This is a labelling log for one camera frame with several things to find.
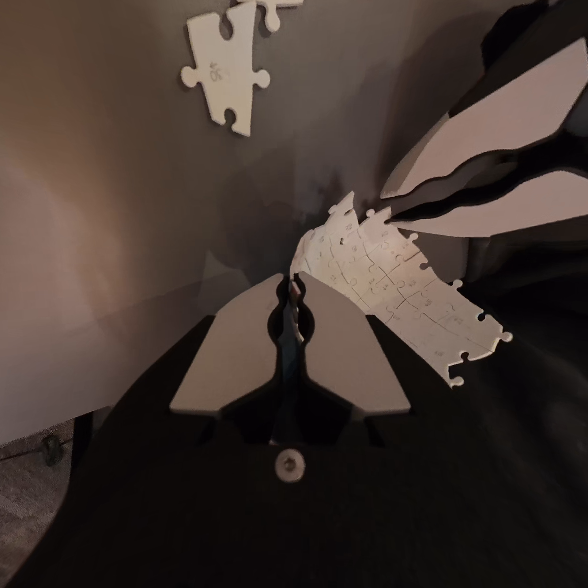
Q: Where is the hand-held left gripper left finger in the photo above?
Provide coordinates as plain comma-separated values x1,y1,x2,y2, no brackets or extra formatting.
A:
169,273,290,444

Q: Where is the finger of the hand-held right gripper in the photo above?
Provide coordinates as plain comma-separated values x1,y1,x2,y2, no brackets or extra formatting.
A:
390,169,588,238
380,39,588,199

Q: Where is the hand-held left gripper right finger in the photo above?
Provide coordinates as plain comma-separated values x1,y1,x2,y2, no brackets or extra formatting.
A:
297,271,412,444

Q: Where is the partly built puzzle ball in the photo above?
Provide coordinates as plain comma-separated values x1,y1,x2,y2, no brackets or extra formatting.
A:
289,190,513,389

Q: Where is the row of white puzzle pieces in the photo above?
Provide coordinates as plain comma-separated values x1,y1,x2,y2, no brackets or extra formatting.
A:
180,0,304,137

